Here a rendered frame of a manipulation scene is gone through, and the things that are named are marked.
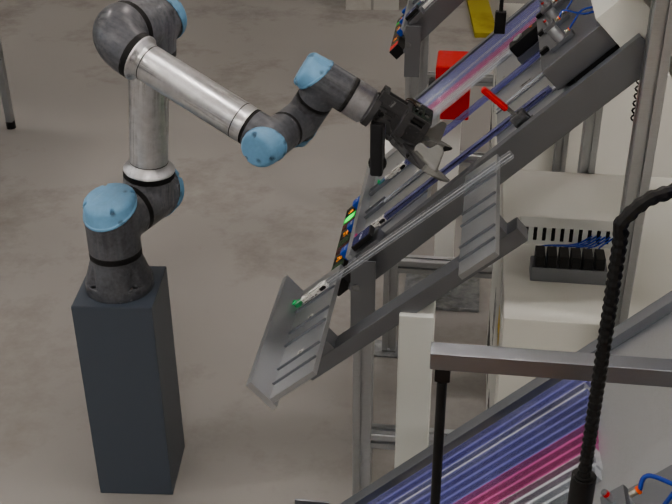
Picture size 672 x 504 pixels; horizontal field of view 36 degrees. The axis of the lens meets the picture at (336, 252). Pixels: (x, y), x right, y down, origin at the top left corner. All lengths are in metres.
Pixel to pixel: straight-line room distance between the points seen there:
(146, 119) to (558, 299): 0.95
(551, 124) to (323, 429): 1.20
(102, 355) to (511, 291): 0.92
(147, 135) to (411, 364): 0.82
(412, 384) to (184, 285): 1.67
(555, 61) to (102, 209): 0.98
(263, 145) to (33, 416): 1.30
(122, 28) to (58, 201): 2.01
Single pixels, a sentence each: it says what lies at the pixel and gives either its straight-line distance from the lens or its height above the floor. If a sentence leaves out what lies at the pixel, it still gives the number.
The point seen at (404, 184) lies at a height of 0.80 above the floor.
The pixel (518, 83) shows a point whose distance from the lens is 2.21.
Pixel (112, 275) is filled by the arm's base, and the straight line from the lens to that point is 2.33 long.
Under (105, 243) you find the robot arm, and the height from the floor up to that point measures 0.69.
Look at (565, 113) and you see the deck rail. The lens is 1.94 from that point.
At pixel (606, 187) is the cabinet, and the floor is 0.62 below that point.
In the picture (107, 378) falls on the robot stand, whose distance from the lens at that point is 2.46.
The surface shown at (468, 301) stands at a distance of 3.31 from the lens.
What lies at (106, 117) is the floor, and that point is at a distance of 4.74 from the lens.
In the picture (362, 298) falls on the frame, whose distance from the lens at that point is 2.09.
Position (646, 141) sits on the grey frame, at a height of 1.04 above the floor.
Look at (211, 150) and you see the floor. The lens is 4.34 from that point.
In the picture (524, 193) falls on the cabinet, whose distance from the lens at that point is 2.64.
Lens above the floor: 1.81
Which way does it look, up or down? 30 degrees down
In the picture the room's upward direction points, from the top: straight up
